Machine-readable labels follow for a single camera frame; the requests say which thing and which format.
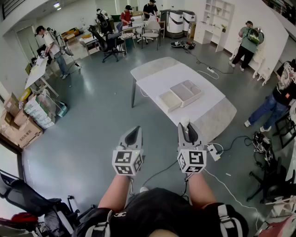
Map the black floor cable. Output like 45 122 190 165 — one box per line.
141 160 179 188

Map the white ornate furniture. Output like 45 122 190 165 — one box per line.
252 27 271 87

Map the white floor cable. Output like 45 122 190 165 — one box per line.
203 168 260 231

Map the white black machine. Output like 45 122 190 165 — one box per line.
160 9 185 39
182 9 197 32

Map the clear plastic bag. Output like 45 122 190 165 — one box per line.
37 88 58 118

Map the pile of cardboard boxes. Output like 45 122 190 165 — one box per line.
0 87 57 149

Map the red object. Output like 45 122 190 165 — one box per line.
9 211 39 225

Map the black floor equipment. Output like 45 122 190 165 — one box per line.
170 40 197 50

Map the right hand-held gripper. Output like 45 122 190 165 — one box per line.
177 122 209 174

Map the patterned seat chair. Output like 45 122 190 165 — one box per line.
120 27 137 55

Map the person's left forearm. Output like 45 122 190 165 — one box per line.
98 174 134 209

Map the black frame chair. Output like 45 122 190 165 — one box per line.
272 110 296 149

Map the cream box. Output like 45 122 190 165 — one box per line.
158 90 183 114

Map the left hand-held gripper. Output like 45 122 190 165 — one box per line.
111 126 144 176

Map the white table mat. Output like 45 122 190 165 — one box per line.
136 62 227 127

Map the black mesh office chair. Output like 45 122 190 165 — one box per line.
0 172 80 237

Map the person's black clothing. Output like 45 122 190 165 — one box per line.
73 187 249 237

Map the black chair base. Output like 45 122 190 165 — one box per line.
246 156 296 205

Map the grey padded chair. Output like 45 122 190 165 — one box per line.
140 20 162 51

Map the teal bin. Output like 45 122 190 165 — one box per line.
56 101 69 118

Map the black white backpack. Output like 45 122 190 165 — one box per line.
251 131 275 166

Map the person's right forearm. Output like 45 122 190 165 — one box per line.
187 171 217 207

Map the white shelf unit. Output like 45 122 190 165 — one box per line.
193 0 236 53

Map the marble top table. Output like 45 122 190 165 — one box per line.
129 56 238 143

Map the grey divided box lid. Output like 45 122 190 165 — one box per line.
169 80 202 108

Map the white folding table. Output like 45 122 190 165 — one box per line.
24 57 60 98

